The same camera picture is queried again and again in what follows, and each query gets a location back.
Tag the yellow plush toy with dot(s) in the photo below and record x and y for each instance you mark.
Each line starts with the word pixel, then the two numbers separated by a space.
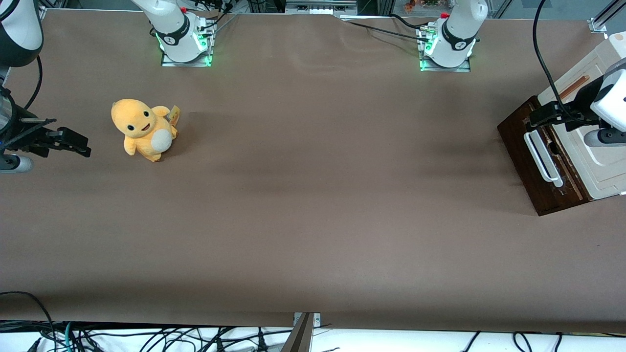
pixel 142 129

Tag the aluminium frame profile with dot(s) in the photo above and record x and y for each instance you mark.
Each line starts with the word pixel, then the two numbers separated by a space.
pixel 606 19

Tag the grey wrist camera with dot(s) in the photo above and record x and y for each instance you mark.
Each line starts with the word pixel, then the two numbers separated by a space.
pixel 604 138
pixel 14 164

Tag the metal table edge bracket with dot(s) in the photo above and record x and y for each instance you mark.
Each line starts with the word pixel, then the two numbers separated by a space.
pixel 304 332

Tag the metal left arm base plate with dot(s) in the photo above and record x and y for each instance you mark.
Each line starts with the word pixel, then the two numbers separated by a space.
pixel 445 68

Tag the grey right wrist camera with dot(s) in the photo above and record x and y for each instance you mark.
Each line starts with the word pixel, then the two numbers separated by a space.
pixel 14 164

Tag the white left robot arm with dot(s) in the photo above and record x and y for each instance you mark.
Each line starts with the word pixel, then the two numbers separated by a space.
pixel 455 29

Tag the grey device with ports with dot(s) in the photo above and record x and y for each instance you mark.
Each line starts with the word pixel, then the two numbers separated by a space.
pixel 320 7

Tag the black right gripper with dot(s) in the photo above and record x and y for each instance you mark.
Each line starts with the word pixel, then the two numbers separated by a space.
pixel 19 133

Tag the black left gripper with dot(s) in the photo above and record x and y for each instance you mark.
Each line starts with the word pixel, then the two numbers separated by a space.
pixel 582 102

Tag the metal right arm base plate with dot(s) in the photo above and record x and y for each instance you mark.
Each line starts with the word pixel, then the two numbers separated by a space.
pixel 186 62

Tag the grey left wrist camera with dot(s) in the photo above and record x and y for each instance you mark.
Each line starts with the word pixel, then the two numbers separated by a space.
pixel 604 138

